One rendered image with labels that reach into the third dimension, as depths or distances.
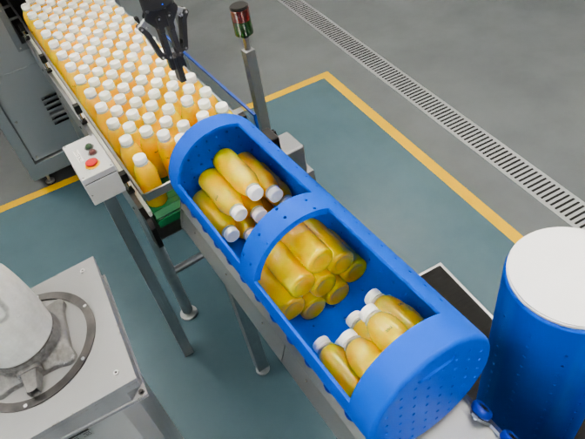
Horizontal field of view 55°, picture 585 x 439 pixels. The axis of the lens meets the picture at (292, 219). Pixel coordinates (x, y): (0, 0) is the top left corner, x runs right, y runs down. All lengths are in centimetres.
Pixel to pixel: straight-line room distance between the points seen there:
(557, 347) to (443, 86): 260
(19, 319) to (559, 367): 114
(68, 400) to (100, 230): 201
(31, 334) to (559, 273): 111
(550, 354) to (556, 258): 21
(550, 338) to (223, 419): 140
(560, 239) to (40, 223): 274
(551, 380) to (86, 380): 102
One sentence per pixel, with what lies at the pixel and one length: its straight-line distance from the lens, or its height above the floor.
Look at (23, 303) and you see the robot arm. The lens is 124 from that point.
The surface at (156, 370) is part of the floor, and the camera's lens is 255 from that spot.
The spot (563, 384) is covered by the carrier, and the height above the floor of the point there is 81.
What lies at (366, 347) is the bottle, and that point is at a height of 113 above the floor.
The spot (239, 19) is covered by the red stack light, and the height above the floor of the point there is 122.
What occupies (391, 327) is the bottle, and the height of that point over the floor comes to 117.
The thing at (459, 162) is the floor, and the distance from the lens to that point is 317.
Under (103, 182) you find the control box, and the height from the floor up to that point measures 106.
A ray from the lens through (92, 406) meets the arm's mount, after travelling 126.
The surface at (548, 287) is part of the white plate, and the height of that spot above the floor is 104.
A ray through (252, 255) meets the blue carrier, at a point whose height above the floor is 117.
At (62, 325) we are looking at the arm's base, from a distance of 136.
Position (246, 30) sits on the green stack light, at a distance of 199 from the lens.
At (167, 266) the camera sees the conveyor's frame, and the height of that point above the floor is 36.
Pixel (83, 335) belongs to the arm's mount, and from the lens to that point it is 135.
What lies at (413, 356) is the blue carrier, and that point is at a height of 123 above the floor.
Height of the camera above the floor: 207
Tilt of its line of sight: 46 degrees down
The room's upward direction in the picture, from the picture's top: 11 degrees counter-clockwise
